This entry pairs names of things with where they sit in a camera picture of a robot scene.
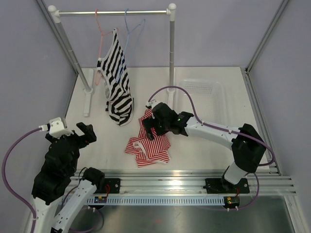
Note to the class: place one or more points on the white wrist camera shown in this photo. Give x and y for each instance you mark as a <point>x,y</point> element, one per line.
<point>152,104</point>
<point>56,128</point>

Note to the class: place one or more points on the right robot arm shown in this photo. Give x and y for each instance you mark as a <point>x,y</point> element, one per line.
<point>244,142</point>

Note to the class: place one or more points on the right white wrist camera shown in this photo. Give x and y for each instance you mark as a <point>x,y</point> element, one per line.
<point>152,104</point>

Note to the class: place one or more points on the black white striped tank top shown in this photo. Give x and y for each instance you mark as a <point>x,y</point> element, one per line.
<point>113,68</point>

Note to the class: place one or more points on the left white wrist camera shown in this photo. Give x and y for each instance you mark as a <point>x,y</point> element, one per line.
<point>56,128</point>

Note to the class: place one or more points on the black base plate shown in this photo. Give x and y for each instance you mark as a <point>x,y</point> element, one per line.
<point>221,186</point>
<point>112,185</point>

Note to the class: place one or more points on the silver white clothes rack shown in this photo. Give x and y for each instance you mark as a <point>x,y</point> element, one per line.
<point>88,80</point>

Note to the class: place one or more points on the white slotted cable duct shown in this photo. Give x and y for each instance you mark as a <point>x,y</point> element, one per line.
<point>158,201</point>

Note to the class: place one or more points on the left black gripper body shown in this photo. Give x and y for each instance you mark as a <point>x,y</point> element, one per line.
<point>78,142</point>

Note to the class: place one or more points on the red white striped tank top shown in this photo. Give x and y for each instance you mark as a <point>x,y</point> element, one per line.
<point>146,151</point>

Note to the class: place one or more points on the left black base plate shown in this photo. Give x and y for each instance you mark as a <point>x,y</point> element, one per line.
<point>112,185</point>

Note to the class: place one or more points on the pink hanger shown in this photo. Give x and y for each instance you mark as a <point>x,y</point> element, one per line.
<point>98,73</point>

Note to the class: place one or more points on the blue hanger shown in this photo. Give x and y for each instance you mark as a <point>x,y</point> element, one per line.
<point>130,31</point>

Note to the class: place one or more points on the white plastic basket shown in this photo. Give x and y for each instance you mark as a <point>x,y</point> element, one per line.
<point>208,98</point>

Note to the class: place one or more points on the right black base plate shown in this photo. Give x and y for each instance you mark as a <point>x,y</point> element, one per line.
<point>221,186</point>

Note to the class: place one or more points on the aluminium mounting rail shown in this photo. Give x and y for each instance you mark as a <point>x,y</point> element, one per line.
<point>191,182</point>

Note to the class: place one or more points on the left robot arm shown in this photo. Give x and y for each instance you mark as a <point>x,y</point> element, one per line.
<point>51,182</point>

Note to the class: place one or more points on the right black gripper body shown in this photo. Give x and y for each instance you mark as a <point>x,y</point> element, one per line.
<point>162,127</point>

